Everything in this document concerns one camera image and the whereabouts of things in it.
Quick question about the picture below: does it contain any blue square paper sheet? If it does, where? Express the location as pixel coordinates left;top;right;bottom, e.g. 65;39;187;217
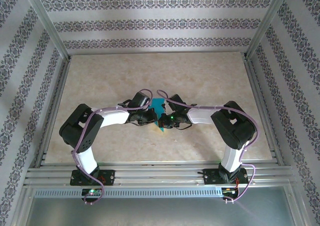
147;98;167;134

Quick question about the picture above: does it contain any grey metal panel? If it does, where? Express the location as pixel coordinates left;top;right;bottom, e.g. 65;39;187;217
24;197;301;226

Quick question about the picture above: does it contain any aluminium mounting rail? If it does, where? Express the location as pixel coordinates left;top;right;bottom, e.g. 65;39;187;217
23;162;296;189

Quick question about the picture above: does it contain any grey slotted cable duct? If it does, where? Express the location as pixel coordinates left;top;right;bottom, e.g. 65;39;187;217
33;187;223;199

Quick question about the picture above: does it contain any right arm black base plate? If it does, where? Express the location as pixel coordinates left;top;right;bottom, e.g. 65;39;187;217
203;167;250;186

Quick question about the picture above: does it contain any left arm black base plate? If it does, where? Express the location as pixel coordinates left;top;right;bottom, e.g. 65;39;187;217
69;169;116;186

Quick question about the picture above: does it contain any aluminium side rail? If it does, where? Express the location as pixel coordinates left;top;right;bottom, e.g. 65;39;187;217
34;57;73;165
242;53;286;165

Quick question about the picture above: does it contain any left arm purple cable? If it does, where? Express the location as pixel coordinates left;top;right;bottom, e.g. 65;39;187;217
71;88;154;205

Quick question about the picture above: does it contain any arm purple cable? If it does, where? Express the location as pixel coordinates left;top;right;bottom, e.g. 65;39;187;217
156;89;261;203
71;88;154;205

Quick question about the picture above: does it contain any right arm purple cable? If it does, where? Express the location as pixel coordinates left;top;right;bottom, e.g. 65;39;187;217
156;89;261;203

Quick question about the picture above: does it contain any aluminium frame post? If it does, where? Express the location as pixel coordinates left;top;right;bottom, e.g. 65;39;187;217
244;0;293;61
21;0;71;61

